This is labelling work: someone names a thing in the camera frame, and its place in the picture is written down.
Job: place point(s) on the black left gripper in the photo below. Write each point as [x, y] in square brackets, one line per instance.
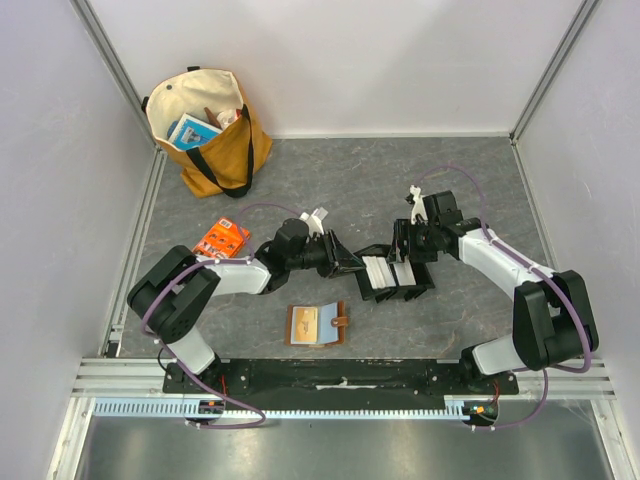
[338, 258]

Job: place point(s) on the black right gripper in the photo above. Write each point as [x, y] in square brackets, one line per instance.
[401, 245]

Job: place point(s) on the black card box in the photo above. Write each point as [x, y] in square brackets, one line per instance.
[421, 272]

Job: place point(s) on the tan leather card holder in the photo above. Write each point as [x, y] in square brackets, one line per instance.
[332, 324]

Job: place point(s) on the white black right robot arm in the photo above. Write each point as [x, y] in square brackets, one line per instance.
[552, 317]

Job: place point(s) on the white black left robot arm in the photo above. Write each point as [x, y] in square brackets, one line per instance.
[170, 298]

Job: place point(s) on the stack of white cards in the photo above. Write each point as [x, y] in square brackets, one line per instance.
[381, 274]

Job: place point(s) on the orange product box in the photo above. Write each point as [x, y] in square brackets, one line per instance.
[225, 239]

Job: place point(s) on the mustard yellow tote bag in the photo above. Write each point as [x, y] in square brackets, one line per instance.
[228, 163]

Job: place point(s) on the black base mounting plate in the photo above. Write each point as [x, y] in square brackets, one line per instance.
[243, 377]

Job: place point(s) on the white item in bag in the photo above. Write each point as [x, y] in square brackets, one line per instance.
[228, 117]

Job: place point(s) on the brown item in bag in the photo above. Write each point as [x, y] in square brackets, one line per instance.
[211, 118]

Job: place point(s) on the blue book in bag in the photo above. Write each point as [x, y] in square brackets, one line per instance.
[190, 132]

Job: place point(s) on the aluminium frame rail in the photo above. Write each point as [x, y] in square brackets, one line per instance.
[117, 312]

